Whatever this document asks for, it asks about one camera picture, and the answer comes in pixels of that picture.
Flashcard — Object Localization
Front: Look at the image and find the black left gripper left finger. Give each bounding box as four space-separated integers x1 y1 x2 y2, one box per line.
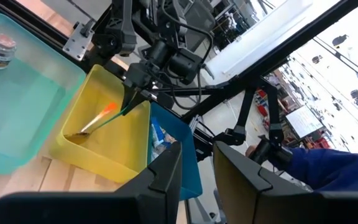
0 141 183 224

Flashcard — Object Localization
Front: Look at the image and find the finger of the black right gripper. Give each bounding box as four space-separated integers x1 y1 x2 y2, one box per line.
126 86 152 116
121 81 136 115

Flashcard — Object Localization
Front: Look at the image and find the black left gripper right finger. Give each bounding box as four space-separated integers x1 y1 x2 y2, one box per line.
213 141 358 224

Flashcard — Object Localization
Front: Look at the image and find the silver spoon orange handle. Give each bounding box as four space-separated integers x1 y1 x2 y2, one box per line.
80 101 119 134

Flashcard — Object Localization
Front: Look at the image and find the blue ramen packet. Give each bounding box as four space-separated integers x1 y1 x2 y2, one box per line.
151 116 167 150

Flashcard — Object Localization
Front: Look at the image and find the gold spoon green handle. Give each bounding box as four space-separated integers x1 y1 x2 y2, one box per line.
63 105 129 141

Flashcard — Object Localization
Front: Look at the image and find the yellow translucent plastic bin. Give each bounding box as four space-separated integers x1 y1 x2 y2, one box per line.
48 64 152 184

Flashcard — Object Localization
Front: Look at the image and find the person's hand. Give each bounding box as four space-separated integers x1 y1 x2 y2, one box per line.
245 144 258 158

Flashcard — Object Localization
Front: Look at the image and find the blue plastic bin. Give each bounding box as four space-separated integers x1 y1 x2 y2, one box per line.
147 101 203 201

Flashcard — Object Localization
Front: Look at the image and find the white screen monitor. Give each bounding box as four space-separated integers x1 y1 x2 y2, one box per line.
285 105 324 140

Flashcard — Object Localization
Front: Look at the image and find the teal translucent plastic bin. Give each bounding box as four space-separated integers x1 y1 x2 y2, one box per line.
0 12 87 175

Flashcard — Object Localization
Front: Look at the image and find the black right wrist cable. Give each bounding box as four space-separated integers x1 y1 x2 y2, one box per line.
160 0 214 111

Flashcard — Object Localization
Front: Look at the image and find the grey metal corner bracket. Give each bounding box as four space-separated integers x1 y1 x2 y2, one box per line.
62 21 95 62

